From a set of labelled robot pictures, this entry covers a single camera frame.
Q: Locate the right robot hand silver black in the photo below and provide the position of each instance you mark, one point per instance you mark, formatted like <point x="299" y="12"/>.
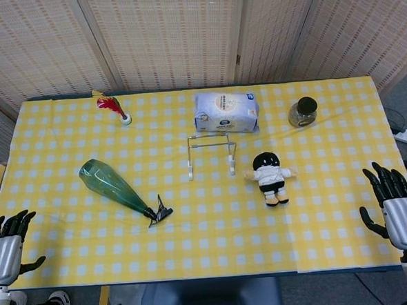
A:
<point x="404" y="219"/>

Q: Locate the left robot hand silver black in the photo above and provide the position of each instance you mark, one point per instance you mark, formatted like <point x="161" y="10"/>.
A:
<point x="4" y="254"/>

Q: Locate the green glass bottle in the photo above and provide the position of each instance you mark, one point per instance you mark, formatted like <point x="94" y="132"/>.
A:
<point x="110" y="186"/>

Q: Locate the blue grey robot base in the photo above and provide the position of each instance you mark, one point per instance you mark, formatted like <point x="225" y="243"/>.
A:
<point x="205" y="299"/>

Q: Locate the black white plush doll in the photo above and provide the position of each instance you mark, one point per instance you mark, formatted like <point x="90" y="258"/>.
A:
<point x="269" y="176"/>

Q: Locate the glass jar black lid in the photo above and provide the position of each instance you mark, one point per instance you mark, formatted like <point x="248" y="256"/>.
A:
<point x="303" y="113"/>

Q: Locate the red feather shuttlecock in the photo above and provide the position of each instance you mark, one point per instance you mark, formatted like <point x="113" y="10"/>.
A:
<point x="110" y="104"/>

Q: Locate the yellow white checked tablecloth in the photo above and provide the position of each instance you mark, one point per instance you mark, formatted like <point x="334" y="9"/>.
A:
<point x="208" y="235"/>

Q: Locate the blue white tissue pack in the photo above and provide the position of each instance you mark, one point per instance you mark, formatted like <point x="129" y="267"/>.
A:
<point x="225" y="111"/>

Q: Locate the metal screen hinge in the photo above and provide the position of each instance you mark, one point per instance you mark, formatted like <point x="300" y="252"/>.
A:
<point x="238" y="59"/>

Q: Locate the beige woven folding screen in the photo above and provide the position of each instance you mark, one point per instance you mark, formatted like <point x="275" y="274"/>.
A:
<point x="169" y="37"/>

